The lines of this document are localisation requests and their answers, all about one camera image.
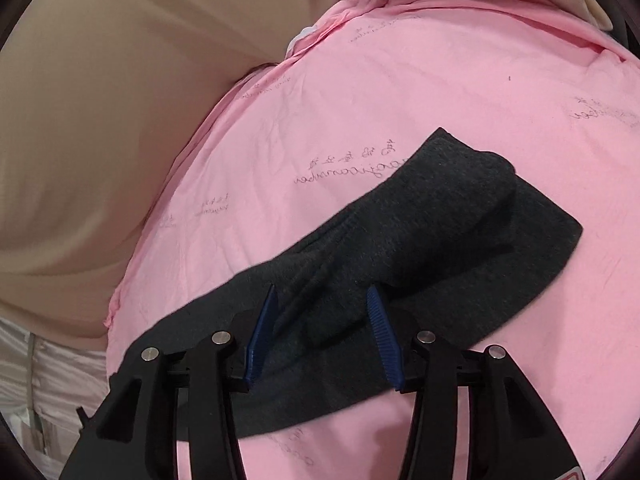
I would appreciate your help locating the white satin fabric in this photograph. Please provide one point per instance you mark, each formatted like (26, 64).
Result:
(42, 386)

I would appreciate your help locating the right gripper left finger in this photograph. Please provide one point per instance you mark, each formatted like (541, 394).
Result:
(133, 433)

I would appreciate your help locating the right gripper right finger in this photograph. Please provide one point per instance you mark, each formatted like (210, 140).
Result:
(475, 415)

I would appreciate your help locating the pink bed sheet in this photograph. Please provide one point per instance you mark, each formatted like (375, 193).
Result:
(354, 98)

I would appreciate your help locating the beige curtain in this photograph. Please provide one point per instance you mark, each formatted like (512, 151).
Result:
(98, 98)

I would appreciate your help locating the dark grey pants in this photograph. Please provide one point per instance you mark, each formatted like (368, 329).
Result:
(454, 236)

